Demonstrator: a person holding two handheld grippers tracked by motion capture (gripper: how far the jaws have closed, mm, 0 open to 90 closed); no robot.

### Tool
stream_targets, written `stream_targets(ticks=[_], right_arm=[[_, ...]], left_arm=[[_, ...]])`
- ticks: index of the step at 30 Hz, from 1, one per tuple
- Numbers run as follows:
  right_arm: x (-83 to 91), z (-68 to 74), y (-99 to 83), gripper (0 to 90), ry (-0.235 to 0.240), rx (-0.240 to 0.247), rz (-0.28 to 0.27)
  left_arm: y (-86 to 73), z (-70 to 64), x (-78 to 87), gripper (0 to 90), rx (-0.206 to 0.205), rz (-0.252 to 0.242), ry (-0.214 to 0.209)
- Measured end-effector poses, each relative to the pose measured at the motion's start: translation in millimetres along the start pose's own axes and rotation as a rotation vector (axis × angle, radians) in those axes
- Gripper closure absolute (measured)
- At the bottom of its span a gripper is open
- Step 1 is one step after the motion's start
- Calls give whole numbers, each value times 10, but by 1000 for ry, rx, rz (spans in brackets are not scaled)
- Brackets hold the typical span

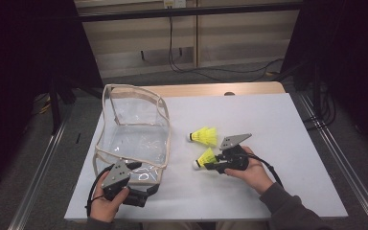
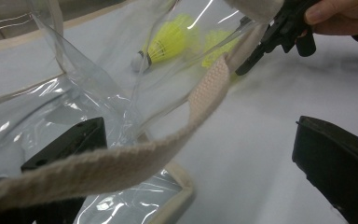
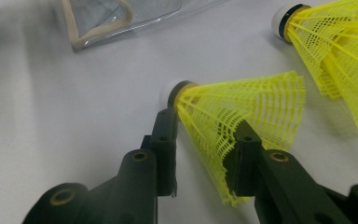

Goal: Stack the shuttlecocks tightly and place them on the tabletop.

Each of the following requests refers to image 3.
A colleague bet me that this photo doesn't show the white table cover sheet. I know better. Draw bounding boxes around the white table cover sheet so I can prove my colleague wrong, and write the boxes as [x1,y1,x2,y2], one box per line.
[0,0,358,224]

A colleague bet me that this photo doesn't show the clear plastic bag beige trim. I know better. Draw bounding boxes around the clear plastic bag beige trim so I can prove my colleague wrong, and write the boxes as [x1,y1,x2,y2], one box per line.
[60,0,227,51]

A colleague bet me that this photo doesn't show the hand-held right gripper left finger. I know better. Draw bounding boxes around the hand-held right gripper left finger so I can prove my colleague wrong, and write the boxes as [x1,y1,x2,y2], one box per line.
[103,106,180,224]

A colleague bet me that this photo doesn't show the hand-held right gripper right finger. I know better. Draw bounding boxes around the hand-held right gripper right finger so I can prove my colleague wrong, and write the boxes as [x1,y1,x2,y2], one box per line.
[223,119,355,224]

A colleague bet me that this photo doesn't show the yellow plastic shuttlecock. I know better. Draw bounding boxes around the yellow plastic shuttlecock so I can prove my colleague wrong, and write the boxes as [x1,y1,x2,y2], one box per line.
[270,0,358,134]
[159,70,307,208]

